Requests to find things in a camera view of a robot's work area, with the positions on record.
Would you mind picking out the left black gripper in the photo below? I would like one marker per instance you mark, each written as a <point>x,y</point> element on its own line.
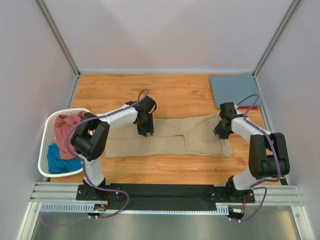
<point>145,128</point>

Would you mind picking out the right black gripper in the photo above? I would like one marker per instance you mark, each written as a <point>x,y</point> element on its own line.
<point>221,130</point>

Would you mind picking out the beige t shirt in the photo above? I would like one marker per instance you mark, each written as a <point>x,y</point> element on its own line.
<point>172,136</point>

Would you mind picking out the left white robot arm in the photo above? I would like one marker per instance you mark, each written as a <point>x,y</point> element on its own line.
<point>89,138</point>

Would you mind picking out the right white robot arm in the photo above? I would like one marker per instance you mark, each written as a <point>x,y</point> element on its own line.
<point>268,158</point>

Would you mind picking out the folded grey-blue t shirt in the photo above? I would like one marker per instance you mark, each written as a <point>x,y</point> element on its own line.
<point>232,88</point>

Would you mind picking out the pink t shirt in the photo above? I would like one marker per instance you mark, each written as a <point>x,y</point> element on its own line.
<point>62,126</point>

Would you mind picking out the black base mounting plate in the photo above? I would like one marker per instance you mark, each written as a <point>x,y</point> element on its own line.
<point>168,197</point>

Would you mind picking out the white laundry basket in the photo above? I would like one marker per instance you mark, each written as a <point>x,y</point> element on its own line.
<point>48,138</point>

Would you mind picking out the blue t shirt in basket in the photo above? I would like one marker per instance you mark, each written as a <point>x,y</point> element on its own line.
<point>56,165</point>

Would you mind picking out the left aluminium frame post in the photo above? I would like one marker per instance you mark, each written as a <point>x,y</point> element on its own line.
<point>57,35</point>

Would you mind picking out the aluminium frame post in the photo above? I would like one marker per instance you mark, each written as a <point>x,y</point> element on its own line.
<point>57,35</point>
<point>293,7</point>

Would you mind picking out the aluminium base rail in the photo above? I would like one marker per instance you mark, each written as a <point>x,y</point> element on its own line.
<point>61,197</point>

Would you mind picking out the right aluminium frame post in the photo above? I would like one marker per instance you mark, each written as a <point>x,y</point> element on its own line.
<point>293,7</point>

